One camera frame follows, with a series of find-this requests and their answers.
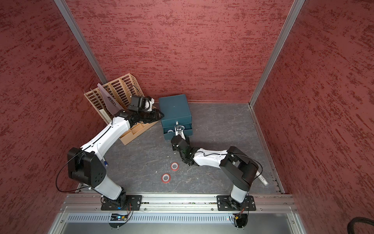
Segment teal three drawer cabinet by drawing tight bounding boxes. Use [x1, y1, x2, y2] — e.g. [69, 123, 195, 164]
[159, 94, 193, 140]

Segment red tape roll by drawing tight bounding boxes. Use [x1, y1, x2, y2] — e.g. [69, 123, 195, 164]
[161, 173, 171, 183]
[170, 162, 179, 171]

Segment red tape roll front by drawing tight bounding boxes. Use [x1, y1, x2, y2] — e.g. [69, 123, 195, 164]
[161, 173, 171, 183]

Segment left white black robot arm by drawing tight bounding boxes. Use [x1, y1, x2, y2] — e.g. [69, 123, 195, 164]
[67, 95, 164, 210]

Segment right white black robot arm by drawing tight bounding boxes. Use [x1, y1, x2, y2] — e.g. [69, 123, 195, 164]
[171, 135, 263, 205]

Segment grey translucent folder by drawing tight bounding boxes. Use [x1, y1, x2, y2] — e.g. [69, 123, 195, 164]
[97, 83, 123, 116]

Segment beige plastic file organizer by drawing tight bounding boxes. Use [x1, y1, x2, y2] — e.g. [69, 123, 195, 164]
[84, 73, 156, 145]

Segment white beige paper folder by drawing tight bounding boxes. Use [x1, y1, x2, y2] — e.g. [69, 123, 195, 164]
[94, 99, 112, 124]

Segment white marker tube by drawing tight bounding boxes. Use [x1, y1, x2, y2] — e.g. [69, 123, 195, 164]
[256, 171, 269, 186]

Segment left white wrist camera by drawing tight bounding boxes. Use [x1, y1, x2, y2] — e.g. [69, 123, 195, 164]
[145, 97, 154, 112]

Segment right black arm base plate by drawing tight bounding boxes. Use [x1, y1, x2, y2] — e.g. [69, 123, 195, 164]
[216, 195, 256, 212]

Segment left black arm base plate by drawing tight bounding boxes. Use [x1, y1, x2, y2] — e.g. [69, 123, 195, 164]
[101, 195, 142, 211]

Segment aluminium front rail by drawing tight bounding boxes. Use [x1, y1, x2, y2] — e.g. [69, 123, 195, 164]
[50, 192, 306, 234]

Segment left aluminium corner post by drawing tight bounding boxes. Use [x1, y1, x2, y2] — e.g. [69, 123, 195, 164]
[54, 0, 108, 83]

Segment aluminium corner post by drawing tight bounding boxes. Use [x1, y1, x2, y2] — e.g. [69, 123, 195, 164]
[54, 0, 108, 83]
[249, 0, 306, 107]

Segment right aluminium corner post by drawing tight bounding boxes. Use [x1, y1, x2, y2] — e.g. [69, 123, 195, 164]
[249, 0, 306, 107]

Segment black cable loop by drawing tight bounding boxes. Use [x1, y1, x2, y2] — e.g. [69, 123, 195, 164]
[346, 216, 374, 234]

